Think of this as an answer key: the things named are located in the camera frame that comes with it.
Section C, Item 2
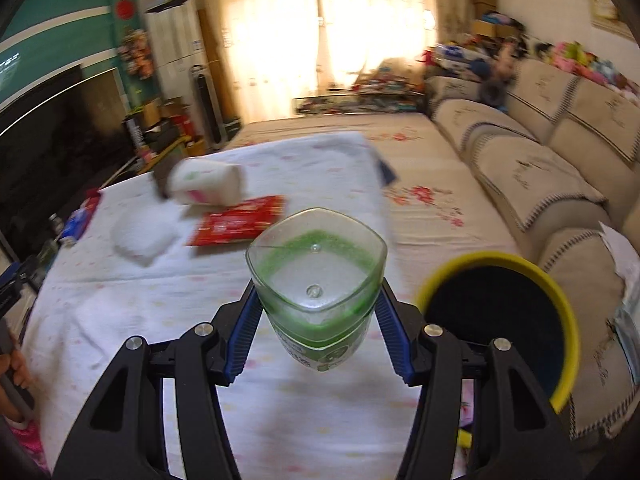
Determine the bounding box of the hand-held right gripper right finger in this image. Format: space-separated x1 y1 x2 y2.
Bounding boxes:
375 277 583 480

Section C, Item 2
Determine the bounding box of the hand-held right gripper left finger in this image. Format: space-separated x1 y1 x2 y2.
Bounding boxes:
50 275 261 480

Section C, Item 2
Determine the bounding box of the black yellow-rimmed trash bin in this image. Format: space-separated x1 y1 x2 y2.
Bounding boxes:
415 251 581 416

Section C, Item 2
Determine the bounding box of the green white plastic bottle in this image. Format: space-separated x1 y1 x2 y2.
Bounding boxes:
245 207 388 373

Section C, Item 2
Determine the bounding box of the person's left hand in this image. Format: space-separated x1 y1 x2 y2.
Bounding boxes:
0 347 33 426

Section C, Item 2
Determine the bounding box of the blue red tissue pack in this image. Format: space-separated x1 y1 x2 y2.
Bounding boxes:
59 189 103 246

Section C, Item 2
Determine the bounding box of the white dotted tablecloth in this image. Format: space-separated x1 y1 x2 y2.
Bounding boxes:
22 131 481 480

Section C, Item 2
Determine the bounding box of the red snack packet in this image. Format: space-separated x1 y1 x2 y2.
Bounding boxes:
186 195 286 247

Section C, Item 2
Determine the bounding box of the large black television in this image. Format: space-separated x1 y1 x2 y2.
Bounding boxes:
0 64 128 261

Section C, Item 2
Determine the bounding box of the white plastic bowl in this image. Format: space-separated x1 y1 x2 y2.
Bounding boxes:
111 205 186 267

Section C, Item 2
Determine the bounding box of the pink patterned cloth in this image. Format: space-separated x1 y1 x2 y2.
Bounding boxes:
7 420 51 476

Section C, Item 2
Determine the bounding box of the white paper cup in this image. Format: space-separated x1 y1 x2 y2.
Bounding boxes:
167 157 246 206

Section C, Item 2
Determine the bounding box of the floral cream bed sheet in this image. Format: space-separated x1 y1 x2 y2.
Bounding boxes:
220 112 526 271

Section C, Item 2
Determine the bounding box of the dark brown block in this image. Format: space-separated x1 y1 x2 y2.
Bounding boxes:
151 162 176 201

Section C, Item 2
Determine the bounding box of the red box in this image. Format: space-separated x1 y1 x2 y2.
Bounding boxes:
167 116 193 143

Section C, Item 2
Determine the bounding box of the clear plastic bag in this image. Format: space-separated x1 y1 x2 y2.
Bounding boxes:
607 305 640 386

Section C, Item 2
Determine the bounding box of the black tower fan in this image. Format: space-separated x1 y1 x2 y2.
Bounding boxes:
190 64 223 150

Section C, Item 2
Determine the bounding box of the beige sofa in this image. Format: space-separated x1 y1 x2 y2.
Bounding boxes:
425 57 640 441

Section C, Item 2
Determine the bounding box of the small open cardboard box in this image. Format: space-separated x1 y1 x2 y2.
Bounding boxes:
159 99 191 120

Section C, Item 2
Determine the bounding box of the glass coffee table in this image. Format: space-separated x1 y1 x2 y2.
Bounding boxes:
290 91 431 116

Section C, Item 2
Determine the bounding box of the white paper sheet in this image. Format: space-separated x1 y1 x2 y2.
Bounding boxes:
597 220 640 286

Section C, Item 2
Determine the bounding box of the grey round cushion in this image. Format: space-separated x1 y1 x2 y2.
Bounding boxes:
477 80 511 111

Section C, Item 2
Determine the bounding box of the hanging flower decoration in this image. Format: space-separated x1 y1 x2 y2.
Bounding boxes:
120 27 156 81

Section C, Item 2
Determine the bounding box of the white standing air conditioner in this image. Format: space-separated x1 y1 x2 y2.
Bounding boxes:
145 0 211 106

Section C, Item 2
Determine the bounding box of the pink plush bear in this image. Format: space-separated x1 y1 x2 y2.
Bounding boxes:
495 42 521 78

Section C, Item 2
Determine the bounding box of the cream embroidered curtain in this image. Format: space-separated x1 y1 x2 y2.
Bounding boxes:
190 0 473 121

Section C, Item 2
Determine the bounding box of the pile of plush toys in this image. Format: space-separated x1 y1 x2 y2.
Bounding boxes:
530 40 640 93

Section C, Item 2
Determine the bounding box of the framed flower painting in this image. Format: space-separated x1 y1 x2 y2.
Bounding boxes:
585 0 640 41

